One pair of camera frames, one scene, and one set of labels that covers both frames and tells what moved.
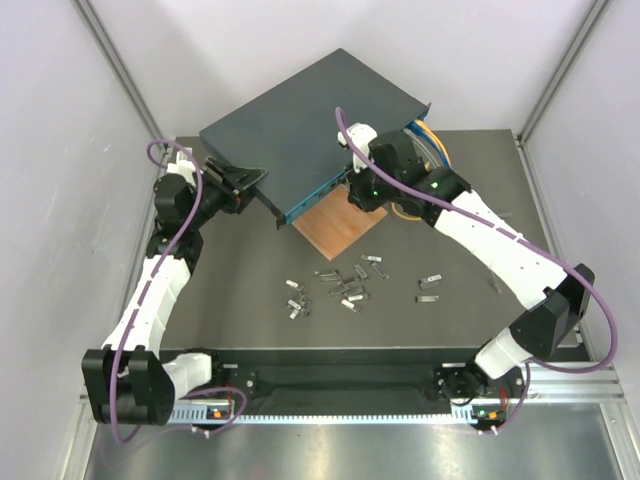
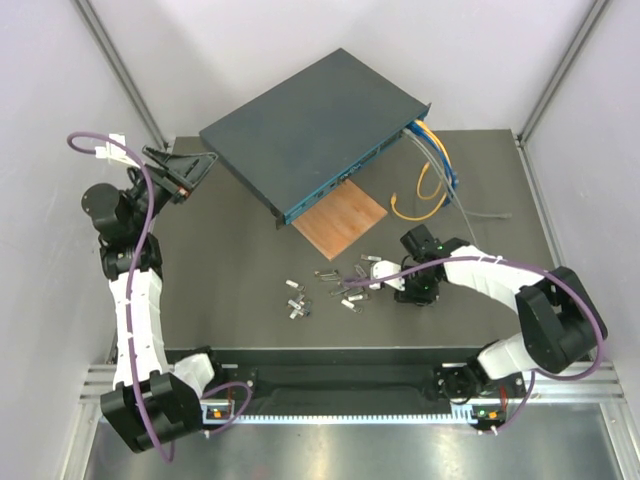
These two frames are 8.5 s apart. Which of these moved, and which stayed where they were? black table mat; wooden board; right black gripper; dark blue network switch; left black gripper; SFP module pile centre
Moved: left black gripper; right black gripper
Stayed: wooden board; dark blue network switch; SFP module pile centre; black table mat
